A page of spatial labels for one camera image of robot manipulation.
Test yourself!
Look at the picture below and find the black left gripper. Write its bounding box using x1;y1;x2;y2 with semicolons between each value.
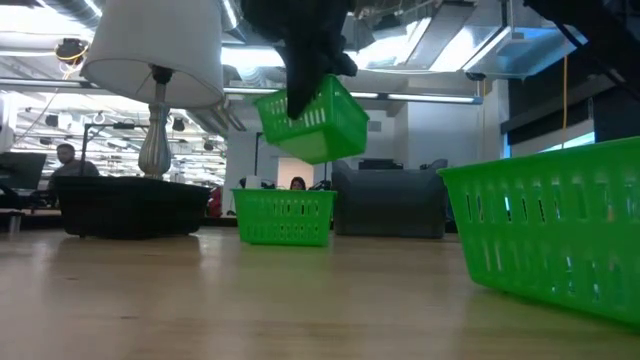
239;0;359;121

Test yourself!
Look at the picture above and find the green plastic basket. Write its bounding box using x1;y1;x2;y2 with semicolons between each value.
437;135;640;329
253;73;371;166
231;187;338;248

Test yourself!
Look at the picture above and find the small black perforated basket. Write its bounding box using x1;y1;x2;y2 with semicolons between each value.
52;174;212;239

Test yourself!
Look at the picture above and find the black office device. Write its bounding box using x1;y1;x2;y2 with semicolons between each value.
357;158;404;171

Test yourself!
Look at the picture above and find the long ceiling light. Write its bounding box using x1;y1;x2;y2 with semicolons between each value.
349;91;484;105

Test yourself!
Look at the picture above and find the grey plastic basket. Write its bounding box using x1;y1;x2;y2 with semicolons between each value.
331;182;450;240

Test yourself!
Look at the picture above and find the red object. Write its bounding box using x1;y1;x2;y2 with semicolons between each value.
207;185;225;219

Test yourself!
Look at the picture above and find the white shade silver table lamp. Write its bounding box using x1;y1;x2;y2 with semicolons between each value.
79;0;226;181

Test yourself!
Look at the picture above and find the black ceiling device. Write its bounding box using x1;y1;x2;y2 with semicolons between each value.
53;37;90;66

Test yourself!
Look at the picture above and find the dark computer monitor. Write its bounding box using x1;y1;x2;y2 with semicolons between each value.
0;151;48;191

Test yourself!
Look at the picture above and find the silver ceiling duct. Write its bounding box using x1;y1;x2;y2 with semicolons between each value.
344;0;586;81

